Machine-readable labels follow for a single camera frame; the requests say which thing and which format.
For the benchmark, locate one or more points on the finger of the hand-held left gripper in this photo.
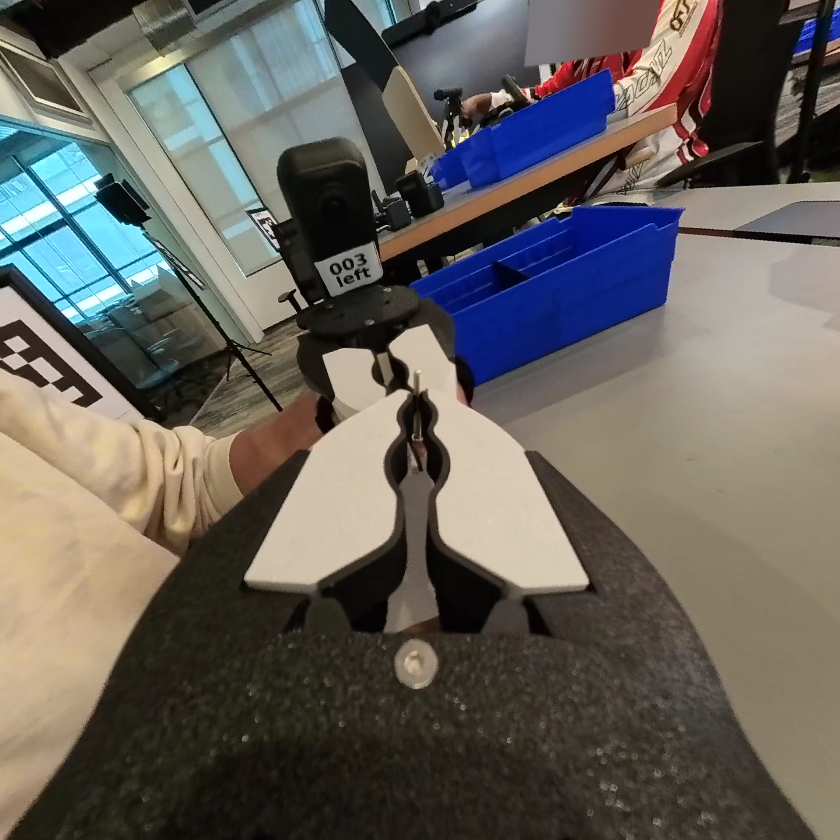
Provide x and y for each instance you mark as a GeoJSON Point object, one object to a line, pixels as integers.
{"type": "Point", "coordinates": [351, 380]}
{"type": "Point", "coordinates": [433, 364]}

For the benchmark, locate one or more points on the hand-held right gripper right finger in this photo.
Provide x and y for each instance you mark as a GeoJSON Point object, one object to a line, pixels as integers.
{"type": "Point", "coordinates": [505, 512]}

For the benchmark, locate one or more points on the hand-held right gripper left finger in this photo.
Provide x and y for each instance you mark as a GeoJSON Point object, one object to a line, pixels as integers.
{"type": "Point", "coordinates": [328, 512]}

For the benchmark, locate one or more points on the thin steel bolt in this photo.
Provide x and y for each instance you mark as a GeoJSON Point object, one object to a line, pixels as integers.
{"type": "Point", "coordinates": [417, 380]}

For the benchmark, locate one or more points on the person's left forearm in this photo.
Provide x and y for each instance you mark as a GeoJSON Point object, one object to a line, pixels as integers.
{"type": "Point", "coordinates": [131, 459]}

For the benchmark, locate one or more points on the person's left hand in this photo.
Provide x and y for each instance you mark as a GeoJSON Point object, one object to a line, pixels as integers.
{"type": "Point", "coordinates": [302, 426]}

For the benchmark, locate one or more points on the black office chair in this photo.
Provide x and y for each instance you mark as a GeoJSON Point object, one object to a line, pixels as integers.
{"type": "Point", "coordinates": [289, 256]}
{"type": "Point", "coordinates": [748, 79]}

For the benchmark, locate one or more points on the small marker tag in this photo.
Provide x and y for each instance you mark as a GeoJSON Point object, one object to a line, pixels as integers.
{"type": "Point", "coordinates": [261, 223]}

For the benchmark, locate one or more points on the tan wooden board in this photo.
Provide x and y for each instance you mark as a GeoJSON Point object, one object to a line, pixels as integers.
{"type": "Point", "coordinates": [410, 111]}

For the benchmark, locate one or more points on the wooden background table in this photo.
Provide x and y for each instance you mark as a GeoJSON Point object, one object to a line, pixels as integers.
{"type": "Point", "coordinates": [459, 211]}

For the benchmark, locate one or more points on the blue divided plastic bin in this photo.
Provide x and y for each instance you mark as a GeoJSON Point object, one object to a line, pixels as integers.
{"type": "Point", "coordinates": [590, 295]}

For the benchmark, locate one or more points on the black tripod light stand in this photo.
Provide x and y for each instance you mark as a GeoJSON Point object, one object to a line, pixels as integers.
{"type": "Point", "coordinates": [121, 197]}

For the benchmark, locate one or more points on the black white marker sign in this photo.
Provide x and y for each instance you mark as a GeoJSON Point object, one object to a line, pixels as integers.
{"type": "Point", "coordinates": [39, 354]}

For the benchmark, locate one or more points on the black camera equipment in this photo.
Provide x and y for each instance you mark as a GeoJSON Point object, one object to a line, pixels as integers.
{"type": "Point", "coordinates": [420, 193]}

